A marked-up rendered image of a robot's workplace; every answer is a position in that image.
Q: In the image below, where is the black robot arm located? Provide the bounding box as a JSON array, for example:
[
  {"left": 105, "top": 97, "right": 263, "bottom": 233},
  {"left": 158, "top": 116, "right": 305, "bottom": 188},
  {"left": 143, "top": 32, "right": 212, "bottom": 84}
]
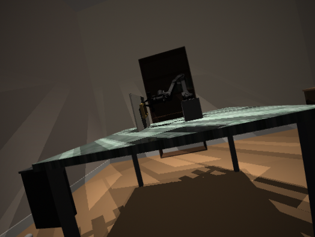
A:
[{"left": 157, "top": 73, "right": 194, "bottom": 103}]

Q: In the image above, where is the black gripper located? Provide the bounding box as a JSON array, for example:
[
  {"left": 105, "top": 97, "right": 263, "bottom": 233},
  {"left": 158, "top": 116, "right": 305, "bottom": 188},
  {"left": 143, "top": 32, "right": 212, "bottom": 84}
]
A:
[{"left": 143, "top": 92, "right": 159, "bottom": 112}]

